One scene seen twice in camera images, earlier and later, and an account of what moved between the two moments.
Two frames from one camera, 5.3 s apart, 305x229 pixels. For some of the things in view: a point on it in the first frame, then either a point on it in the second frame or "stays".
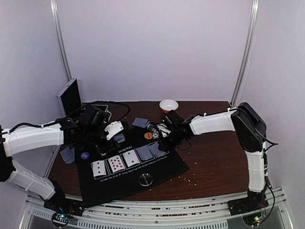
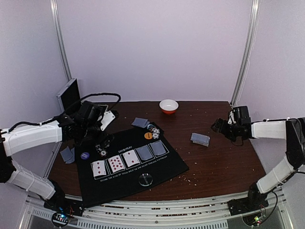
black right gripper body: [165, 140] -> [220, 124]
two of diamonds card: [131, 158] stays
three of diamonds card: [99, 168] stays
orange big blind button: [148, 135] stays
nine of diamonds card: [116, 164] stays
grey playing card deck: [119, 138] -> [200, 139]
